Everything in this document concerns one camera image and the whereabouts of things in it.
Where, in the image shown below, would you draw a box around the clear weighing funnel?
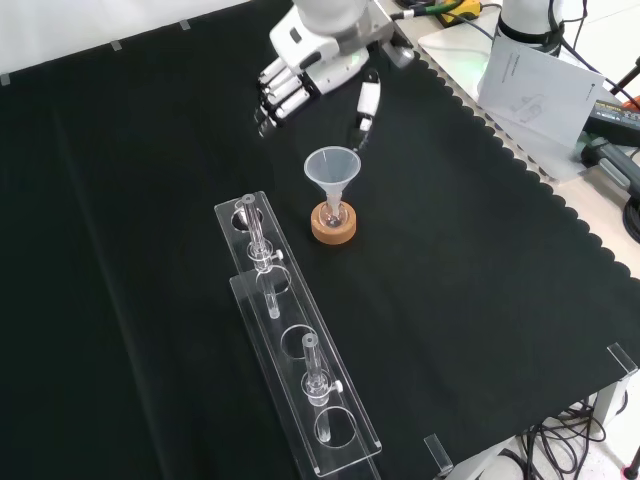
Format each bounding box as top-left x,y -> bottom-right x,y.
303,146 -> 363,227

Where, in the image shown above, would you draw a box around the black cloth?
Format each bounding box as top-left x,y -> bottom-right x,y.
0,0 -> 640,480

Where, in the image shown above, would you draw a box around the black floor cables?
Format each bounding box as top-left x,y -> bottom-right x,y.
517,397 -> 609,480

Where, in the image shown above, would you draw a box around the yellow stop button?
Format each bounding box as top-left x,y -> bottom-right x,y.
437,0 -> 482,27

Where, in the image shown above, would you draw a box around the clear acrylic clamp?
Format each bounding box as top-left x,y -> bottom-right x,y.
606,343 -> 640,376
422,433 -> 455,477

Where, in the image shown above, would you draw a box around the white paper leaflet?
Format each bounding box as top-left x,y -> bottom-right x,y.
477,36 -> 607,150

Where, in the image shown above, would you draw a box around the cork ring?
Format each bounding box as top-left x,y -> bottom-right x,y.
310,201 -> 360,247

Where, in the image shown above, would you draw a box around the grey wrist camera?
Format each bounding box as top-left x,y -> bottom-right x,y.
381,37 -> 417,70

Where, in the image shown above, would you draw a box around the clear funnel stand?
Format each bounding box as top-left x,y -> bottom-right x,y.
214,189 -> 384,480

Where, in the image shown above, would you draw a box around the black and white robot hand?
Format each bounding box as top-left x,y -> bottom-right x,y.
253,9 -> 383,152

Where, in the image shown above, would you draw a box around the grey table leg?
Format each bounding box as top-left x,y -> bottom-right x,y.
592,373 -> 629,429

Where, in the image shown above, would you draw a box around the black power adapter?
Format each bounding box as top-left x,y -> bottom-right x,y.
583,98 -> 640,147

